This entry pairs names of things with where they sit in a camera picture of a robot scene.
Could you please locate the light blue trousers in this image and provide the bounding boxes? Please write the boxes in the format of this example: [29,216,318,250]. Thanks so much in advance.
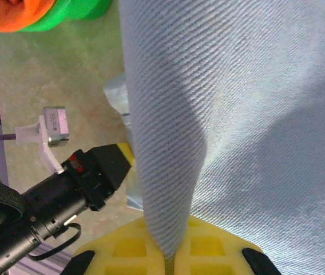
[104,0,325,275]

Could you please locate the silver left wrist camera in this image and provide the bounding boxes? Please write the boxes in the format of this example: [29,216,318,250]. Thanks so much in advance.
[15,106,71,175]

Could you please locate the green plastic basket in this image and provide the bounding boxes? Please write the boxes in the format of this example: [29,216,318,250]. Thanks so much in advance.
[0,0,112,33]

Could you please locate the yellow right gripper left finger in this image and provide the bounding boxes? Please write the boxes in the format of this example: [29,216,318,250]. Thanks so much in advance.
[65,217,167,275]

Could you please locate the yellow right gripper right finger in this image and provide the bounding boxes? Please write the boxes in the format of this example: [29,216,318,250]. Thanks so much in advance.
[175,216,282,275]

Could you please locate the orange trousers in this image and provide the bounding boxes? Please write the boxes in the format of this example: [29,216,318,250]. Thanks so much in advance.
[0,0,56,32]

